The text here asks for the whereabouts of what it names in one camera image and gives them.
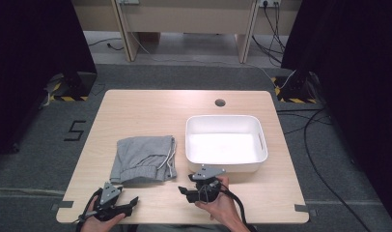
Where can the beige wooden desk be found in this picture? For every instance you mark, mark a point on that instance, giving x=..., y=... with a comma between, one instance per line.
x=187, y=16

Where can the grey pants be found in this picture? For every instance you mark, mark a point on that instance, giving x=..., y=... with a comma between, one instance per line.
x=142, y=158

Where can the black stand base hazard tape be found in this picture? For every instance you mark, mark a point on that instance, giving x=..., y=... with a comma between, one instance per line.
x=76, y=85
x=297, y=88

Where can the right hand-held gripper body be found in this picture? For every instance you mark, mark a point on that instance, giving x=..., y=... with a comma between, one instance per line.
x=207, y=188

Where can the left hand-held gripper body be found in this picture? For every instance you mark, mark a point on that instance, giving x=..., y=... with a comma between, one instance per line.
x=107, y=203

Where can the white plastic basket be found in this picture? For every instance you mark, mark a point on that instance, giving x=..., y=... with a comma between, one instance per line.
x=226, y=148

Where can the person's right hand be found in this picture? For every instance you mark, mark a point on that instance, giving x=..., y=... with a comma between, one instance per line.
x=221, y=209

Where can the person's left hand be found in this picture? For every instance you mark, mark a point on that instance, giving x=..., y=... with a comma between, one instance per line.
x=97, y=225

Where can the black curtain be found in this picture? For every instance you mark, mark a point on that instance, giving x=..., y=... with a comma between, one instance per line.
x=355, y=80
x=33, y=64

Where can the white wall socket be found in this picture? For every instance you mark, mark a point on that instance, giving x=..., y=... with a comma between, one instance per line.
x=269, y=3

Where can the grey floor tape piece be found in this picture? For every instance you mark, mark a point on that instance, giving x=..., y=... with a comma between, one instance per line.
x=62, y=205
x=305, y=209

